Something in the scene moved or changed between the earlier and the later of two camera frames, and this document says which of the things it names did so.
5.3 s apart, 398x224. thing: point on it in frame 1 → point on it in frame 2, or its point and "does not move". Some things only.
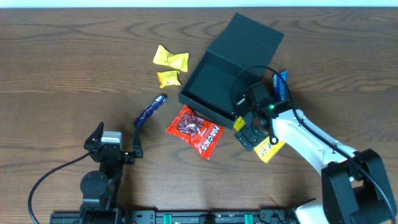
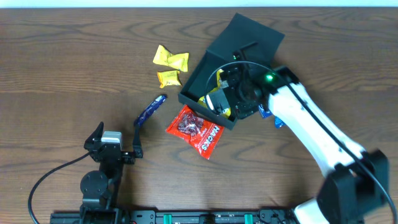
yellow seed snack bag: (267, 150) → (203, 101)
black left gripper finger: (137, 142) does not move
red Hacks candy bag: (199, 133) does not move
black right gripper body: (251, 134) → (247, 108)
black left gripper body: (126, 154) does not move
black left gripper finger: (94, 137) does not move
